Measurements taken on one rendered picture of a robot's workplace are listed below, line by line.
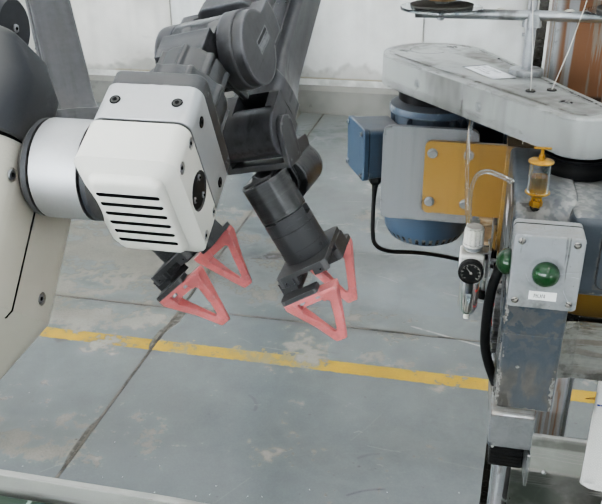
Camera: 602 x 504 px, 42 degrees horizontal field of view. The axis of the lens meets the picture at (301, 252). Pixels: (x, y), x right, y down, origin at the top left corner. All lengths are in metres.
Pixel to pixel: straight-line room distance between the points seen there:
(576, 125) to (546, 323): 0.24
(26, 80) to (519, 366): 0.65
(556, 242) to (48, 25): 0.69
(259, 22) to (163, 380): 2.28
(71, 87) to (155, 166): 0.42
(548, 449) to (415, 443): 1.15
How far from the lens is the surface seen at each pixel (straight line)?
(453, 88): 1.19
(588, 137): 1.02
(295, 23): 0.98
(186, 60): 0.75
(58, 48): 1.08
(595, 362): 1.21
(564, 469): 1.60
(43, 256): 0.77
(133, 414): 2.84
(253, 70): 0.79
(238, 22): 0.79
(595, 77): 1.39
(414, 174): 1.32
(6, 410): 2.99
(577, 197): 0.98
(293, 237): 0.89
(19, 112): 0.72
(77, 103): 1.01
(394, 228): 1.41
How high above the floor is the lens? 1.68
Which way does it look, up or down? 25 degrees down
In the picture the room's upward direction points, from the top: straight up
